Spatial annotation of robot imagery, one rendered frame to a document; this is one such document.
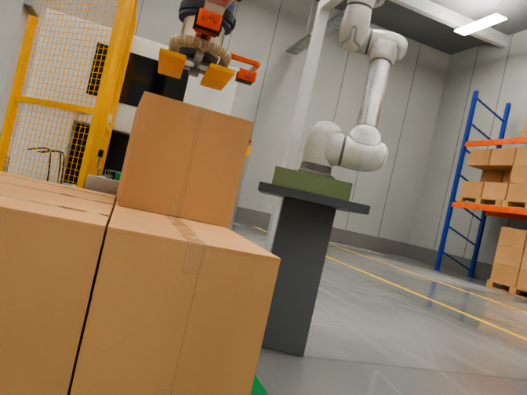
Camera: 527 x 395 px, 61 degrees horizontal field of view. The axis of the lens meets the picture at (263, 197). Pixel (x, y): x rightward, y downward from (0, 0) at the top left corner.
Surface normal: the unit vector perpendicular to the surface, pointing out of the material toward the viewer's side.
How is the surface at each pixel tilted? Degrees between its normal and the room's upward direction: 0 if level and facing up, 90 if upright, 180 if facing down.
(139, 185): 90
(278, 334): 90
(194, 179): 90
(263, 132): 90
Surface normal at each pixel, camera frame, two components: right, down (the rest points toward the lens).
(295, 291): -0.01, -0.01
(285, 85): 0.32, 0.07
